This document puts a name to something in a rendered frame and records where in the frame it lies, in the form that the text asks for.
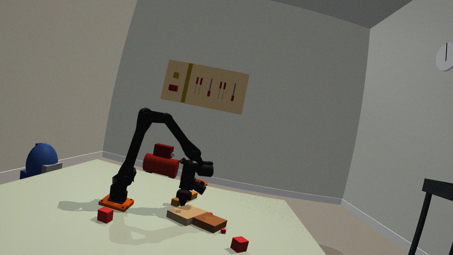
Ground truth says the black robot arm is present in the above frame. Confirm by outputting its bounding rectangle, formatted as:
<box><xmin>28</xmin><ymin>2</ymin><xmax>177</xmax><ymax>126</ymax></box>
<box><xmin>108</xmin><ymin>108</ymin><xmax>213</xmax><ymax>204</ymax></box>

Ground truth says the orange long bar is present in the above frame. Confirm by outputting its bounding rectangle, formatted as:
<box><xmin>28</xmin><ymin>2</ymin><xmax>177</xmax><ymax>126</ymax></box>
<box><xmin>171</xmin><ymin>191</ymin><xmax>198</xmax><ymax>207</ymax></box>

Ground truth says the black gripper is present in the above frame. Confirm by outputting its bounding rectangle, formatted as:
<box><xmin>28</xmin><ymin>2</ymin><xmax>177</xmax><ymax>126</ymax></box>
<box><xmin>176</xmin><ymin>174</ymin><xmax>195</xmax><ymax>206</ymax></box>

